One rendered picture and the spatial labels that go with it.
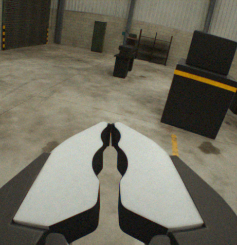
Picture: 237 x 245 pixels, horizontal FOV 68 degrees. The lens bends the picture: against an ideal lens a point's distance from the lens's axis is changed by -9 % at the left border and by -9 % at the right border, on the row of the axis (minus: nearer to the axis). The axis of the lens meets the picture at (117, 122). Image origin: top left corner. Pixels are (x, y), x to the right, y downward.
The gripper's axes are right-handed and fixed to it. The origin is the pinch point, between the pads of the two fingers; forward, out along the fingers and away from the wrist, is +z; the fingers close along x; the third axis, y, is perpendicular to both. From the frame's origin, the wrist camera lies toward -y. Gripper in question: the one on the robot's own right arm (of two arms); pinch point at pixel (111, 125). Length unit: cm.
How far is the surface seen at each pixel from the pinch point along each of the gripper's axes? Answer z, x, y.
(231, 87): 303, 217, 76
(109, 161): 195, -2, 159
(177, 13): 1264, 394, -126
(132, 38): 776, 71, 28
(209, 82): 318, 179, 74
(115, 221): 102, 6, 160
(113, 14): 1359, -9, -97
